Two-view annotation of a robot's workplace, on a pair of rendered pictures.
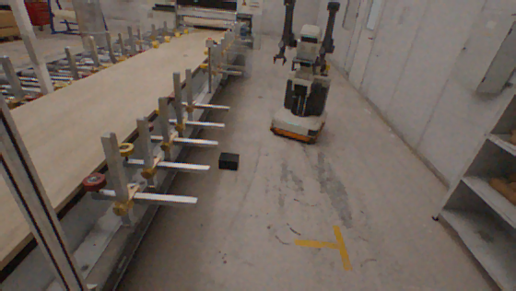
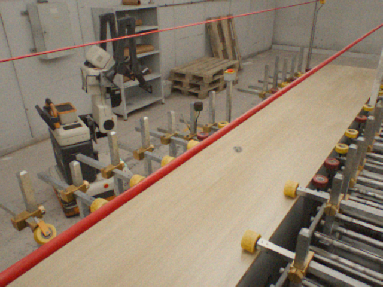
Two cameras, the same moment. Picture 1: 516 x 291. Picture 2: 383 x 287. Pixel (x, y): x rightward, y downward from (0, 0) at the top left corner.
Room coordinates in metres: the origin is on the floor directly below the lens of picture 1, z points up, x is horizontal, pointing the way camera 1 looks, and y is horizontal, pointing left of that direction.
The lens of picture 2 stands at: (4.75, 1.92, 1.89)
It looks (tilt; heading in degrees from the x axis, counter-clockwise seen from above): 27 degrees down; 217
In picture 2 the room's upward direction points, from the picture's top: 1 degrees counter-clockwise
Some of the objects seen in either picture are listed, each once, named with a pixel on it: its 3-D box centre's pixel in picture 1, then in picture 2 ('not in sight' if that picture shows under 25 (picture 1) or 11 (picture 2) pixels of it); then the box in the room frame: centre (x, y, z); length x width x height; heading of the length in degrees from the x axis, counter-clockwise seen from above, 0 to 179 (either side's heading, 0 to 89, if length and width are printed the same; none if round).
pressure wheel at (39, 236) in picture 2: not in sight; (45, 234); (4.28, 0.77, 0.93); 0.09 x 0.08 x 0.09; 91
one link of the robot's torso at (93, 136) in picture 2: (307, 88); (98, 124); (3.02, -0.50, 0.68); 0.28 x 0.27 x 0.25; 69
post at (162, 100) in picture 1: (166, 135); (283, 79); (1.24, 0.54, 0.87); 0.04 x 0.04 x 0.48; 1
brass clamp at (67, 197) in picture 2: not in sight; (75, 190); (4.01, 0.62, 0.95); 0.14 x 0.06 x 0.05; 1
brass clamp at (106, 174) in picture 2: not in sight; (113, 168); (3.76, 0.61, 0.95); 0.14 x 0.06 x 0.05; 1
